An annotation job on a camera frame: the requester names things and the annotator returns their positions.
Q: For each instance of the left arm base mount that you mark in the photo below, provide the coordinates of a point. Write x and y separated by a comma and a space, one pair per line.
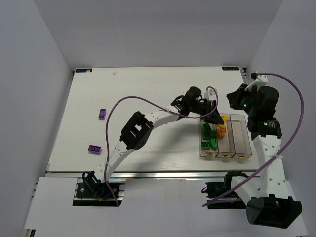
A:
103, 198

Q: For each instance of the right blue table label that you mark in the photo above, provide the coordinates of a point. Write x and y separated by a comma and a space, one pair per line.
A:
230, 68

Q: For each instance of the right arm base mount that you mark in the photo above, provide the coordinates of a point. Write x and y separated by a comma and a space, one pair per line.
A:
214, 189

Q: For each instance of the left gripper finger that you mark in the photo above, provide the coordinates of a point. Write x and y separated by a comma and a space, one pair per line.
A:
214, 117
206, 119

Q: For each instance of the middle clear container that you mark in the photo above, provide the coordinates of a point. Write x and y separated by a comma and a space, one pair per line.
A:
226, 145

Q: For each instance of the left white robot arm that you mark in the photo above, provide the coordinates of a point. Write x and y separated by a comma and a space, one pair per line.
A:
137, 130

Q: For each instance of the blue table label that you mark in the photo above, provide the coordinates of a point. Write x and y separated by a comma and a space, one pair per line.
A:
230, 68
83, 70

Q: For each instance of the purple lego brick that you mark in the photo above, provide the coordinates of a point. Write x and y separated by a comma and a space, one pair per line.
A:
94, 149
102, 114

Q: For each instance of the yellow lego brick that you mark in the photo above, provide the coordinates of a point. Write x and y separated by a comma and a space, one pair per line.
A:
225, 118

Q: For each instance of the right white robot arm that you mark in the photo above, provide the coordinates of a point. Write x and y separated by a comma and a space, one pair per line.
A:
271, 204

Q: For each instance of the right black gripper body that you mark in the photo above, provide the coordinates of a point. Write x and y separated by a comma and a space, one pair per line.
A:
237, 99

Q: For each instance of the small green lego top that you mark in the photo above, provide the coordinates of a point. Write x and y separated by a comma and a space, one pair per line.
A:
212, 134

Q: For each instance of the left clear container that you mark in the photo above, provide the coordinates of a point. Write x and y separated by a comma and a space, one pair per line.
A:
207, 153

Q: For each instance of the right clear container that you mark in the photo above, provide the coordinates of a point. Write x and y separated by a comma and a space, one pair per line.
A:
240, 137

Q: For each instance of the left blue table label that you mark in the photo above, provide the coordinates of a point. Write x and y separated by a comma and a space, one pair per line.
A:
83, 70

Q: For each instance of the clear container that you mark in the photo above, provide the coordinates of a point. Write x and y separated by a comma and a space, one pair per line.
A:
226, 145
240, 137
207, 153

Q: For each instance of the orange oval lego piece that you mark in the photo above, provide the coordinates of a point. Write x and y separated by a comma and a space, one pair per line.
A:
221, 131

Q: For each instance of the green lego brick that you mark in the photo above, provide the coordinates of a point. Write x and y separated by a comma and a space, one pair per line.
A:
206, 127
206, 136
206, 145

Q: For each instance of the aluminium table rail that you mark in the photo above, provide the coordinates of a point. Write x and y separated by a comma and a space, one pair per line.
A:
131, 175

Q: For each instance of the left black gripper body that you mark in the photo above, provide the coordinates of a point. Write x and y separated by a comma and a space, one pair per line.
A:
211, 110

